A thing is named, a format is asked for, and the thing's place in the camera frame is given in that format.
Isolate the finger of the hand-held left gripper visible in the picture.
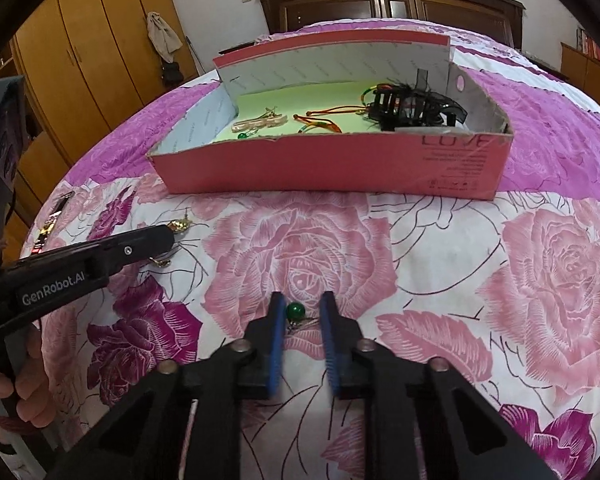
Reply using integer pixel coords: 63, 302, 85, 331
17, 224, 177, 281

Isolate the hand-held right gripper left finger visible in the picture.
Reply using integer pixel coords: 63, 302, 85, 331
45, 292, 287, 480

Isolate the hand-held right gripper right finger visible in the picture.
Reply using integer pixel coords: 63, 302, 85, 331
319, 291, 558, 480

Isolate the pink cardboard box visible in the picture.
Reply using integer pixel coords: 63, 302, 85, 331
146, 29, 516, 201

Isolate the multicolour braided bracelet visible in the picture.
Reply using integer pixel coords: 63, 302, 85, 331
295, 85, 381, 135

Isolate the person's left hand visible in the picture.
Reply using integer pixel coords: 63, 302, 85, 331
0, 327, 57, 438

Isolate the pink floral bedspread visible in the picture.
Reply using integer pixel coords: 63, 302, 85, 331
20, 19, 600, 480

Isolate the gold hair clip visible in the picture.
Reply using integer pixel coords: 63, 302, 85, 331
232, 105, 287, 131

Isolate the orange wooden wardrobe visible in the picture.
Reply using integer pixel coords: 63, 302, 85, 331
0, 0, 201, 241

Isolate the beige hanging towel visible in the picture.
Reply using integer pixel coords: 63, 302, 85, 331
146, 11, 183, 63

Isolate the dark wooden nightstand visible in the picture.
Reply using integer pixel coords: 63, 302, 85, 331
217, 42, 261, 59

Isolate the black hair claw clip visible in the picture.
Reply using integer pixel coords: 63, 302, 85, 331
367, 84, 433, 132

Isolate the dark wooden headboard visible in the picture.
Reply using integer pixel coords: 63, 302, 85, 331
255, 0, 526, 51

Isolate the orange wooden dresser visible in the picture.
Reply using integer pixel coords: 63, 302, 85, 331
560, 42, 600, 116

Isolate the row of books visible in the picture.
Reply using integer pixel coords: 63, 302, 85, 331
575, 27, 600, 68

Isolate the black ribbon hair tie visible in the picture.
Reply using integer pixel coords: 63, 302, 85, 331
414, 67, 468, 126

